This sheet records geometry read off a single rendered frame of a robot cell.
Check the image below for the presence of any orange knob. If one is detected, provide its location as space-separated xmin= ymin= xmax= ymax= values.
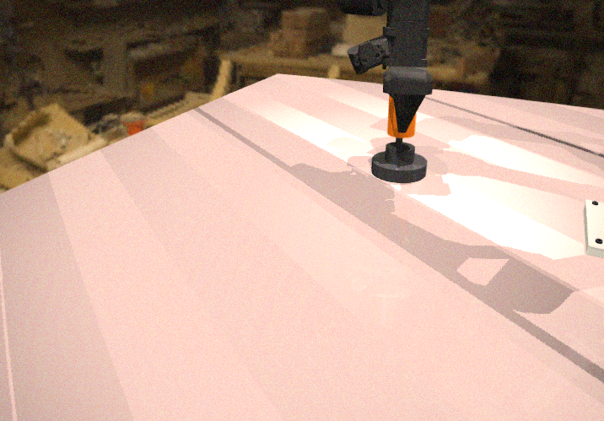
xmin=387 ymin=96 xmax=417 ymax=138

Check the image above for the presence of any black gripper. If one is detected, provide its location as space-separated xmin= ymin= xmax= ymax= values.
xmin=382 ymin=19 xmax=433 ymax=133

